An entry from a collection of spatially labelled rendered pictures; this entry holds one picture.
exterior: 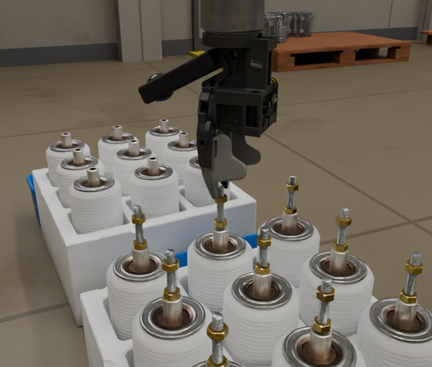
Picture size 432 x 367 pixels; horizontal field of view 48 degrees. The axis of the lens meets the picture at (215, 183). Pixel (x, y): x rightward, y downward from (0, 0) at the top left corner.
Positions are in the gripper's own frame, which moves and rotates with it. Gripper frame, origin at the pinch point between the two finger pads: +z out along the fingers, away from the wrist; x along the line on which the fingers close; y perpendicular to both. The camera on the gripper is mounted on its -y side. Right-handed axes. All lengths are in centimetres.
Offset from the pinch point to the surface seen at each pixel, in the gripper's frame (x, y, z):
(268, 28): 282, -78, 11
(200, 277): -4.8, -0.2, 12.4
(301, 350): -16.3, 16.7, 9.7
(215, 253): -2.7, 1.1, 9.5
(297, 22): 330, -70, 11
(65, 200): 14.5, -39.2, 16.5
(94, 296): -9.2, -15.4, 16.9
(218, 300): -4.6, 2.3, 15.7
